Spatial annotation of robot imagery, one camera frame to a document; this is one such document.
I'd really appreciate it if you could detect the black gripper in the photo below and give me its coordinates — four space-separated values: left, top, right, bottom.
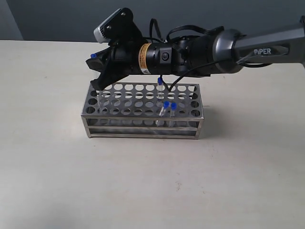
86 40 140 91

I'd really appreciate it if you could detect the blue-capped tube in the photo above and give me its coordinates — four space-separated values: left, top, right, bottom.
91 53 103 112
168 102 177 127
156 101 170 126
156 77 163 107

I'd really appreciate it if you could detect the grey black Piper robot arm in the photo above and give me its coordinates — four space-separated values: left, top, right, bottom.
86 18 305 90

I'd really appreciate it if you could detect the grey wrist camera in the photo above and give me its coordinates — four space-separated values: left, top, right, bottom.
93 8 133 43

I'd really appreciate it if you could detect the stainless steel test tube rack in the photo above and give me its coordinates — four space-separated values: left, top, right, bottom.
81 82 204 139

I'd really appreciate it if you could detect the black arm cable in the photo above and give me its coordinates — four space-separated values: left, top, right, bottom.
149 18 215 93

